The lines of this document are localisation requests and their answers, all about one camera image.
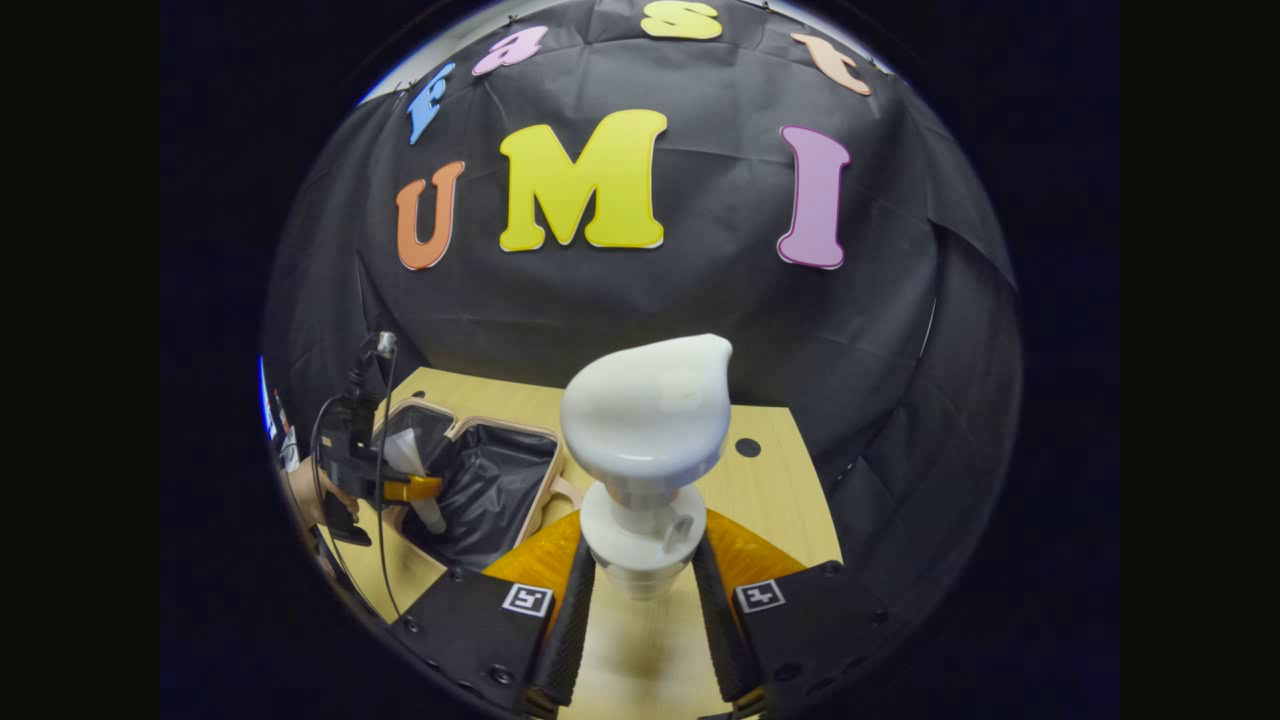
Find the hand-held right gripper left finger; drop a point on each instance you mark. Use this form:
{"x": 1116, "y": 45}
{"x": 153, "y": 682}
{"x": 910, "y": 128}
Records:
{"x": 570, "y": 620}

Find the pink suitcase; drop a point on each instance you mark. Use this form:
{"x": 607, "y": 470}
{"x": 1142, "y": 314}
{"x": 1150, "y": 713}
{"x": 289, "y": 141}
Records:
{"x": 495, "y": 490}

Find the colourful banner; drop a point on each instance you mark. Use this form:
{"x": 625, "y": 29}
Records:
{"x": 275, "y": 400}

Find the white pump bottle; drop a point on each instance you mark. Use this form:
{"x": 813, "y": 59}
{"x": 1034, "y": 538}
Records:
{"x": 645, "y": 420}

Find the black backdrop cloth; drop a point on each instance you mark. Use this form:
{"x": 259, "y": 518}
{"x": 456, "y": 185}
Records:
{"x": 700, "y": 300}

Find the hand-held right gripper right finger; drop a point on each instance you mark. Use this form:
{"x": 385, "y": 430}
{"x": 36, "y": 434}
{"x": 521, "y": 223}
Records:
{"x": 715, "y": 620}

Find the white squeeze tube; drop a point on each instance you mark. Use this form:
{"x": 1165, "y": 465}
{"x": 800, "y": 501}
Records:
{"x": 412, "y": 465}

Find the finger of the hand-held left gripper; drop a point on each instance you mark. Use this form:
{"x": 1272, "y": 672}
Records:
{"x": 415, "y": 489}

